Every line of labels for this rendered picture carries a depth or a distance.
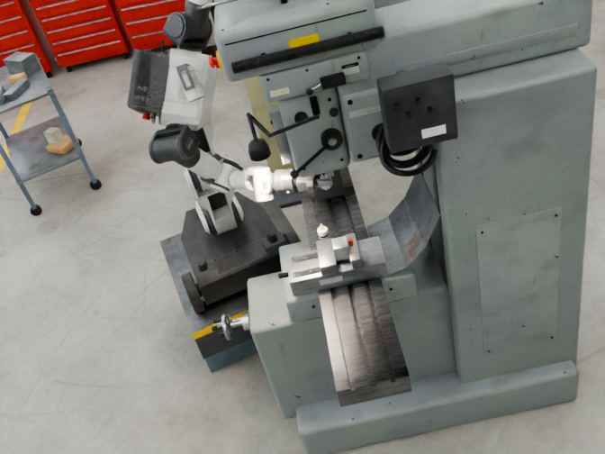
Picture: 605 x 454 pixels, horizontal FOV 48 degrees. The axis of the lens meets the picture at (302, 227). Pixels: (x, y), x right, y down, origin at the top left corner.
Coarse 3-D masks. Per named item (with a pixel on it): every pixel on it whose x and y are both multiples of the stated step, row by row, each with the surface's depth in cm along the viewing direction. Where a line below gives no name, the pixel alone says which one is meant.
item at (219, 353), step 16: (272, 208) 378; (288, 224) 364; (176, 240) 374; (176, 256) 363; (176, 272) 353; (192, 272) 350; (176, 288) 343; (208, 304) 329; (224, 304) 327; (240, 304) 324; (192, 320) 323; (208, 320) 321; (208, 336) 321; (240, 336) 329; (208, 352) 327; (224, 352) 344; (240, 352) 348; (256, 352) 352
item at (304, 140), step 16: (304, 96) 213; (320, 96) 213; (336, 96) 215; (288, 112) 216; (304, 112) 216; (304, 128) 220; (320, 128) 220; (336, 128) 221; (304, 144) 223; (320, 144) 224; (304, 160) 227; (320, 160) 228; (336, 160) 229; (304, 176) 231
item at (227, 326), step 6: (216, 318) 282; (222, 318) 281; (228, 318) 288; (246, 318) 282; (222, 324) 280; (228, 324) 284; (234, 324) 284; (240, 324) 284; (246, 324) 281; (228, 330) 280; (246, 330) 283; (222, 336) 287; (228, 336) 281
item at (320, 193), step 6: (336, 174) 281; (336, 180) 283; (336, 186) 285; (342, 186) 285; (318, 192) 285; (324, 192) 286; (330, 192) 286; (336, 192) 286; (342, 192) 287; (318, 198) 287; (324, 198) 288
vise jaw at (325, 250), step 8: (328, 240) 250; (320, 248) 248; (328, 248) 247; (320, 256) 244; (328, 256) 243; (320, 264) 241; (328, 264) 240; (336, 264) 240; (328, 272) 241; (336, 272) 242
